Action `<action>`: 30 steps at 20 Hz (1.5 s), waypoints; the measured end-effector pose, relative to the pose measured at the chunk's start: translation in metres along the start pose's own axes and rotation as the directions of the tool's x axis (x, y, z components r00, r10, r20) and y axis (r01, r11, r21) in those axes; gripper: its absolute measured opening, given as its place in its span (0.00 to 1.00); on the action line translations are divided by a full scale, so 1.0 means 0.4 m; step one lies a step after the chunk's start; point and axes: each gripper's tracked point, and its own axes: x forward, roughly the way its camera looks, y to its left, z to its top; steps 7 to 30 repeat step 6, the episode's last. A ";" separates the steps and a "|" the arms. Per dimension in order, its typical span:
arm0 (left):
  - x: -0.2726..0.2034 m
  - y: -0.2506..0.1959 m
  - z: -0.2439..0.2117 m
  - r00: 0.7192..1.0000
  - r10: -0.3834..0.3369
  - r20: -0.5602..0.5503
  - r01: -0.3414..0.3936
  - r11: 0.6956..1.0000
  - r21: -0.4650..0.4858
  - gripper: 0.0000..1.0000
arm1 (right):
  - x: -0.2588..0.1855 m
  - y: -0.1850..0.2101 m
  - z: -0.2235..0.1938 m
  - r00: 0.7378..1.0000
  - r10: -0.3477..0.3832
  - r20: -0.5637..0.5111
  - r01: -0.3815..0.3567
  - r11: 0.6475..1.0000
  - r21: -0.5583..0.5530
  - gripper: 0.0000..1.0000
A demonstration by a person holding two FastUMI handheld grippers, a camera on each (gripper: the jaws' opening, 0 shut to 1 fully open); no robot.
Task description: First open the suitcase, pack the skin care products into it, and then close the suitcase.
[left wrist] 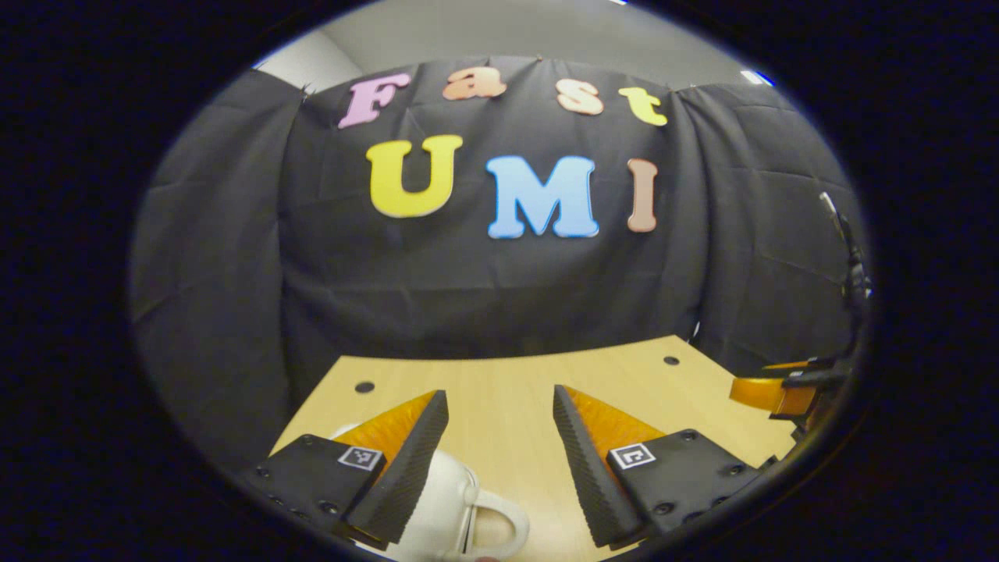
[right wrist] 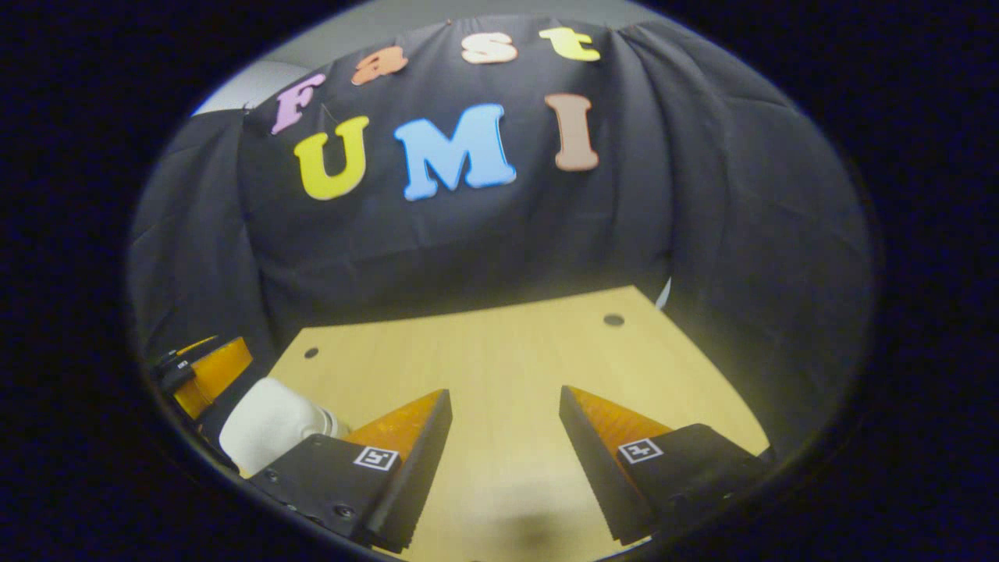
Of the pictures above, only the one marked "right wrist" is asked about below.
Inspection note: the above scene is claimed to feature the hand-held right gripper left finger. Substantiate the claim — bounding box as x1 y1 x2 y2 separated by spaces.
248 389 453 553

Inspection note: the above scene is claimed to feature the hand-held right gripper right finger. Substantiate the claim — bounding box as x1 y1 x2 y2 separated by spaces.
558 385 777 547

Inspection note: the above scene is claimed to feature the white suitcase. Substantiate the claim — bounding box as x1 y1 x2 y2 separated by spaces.
219 377 352 477

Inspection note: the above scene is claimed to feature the black backdrop cloth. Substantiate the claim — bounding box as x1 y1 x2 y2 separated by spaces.
129 14 873 461

